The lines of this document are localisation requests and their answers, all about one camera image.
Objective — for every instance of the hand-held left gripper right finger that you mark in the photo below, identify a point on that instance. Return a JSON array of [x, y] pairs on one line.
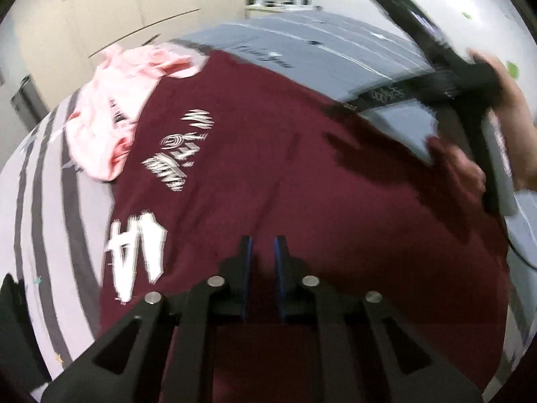
[[282, 268]]

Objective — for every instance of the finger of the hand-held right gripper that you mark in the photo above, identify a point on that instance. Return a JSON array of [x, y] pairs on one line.
[[354, 104]]

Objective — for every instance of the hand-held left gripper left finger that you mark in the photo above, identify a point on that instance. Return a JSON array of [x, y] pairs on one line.
[[244, 268]]

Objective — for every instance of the maroon printed shirt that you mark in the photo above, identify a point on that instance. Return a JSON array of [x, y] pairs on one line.
[[293, 168]]

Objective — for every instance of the person's right forearm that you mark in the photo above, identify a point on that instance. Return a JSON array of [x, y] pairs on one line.
[[523, 168]]

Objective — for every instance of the person's right hand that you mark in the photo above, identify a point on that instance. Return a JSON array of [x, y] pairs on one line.
[[512, 105]]

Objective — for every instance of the striped star-print bed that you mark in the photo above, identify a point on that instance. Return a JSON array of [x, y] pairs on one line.
[[335, 58]]

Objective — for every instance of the white headboard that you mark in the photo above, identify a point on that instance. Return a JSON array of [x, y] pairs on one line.
[[482, 29]]

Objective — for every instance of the green apple sticker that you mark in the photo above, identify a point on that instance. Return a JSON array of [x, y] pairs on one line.
[[512, 69], [465, 14]]

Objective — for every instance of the clutter of small gadgets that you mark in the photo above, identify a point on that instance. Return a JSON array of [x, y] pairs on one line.
[[295, 1]]

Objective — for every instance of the white nightstand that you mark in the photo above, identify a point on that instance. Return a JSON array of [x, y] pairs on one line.
[[268, 11]]

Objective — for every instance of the pink garment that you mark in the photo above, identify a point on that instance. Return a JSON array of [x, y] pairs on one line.
[[113, 92]]

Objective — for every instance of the black folded clothing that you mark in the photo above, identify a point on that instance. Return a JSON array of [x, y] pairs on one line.
[[19, 331]]

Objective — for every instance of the cream wardrobe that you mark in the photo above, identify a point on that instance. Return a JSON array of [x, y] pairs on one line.
[[105, 8]]

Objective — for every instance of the dark grey suitcase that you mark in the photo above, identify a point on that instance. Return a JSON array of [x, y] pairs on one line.
[[29, 100]]

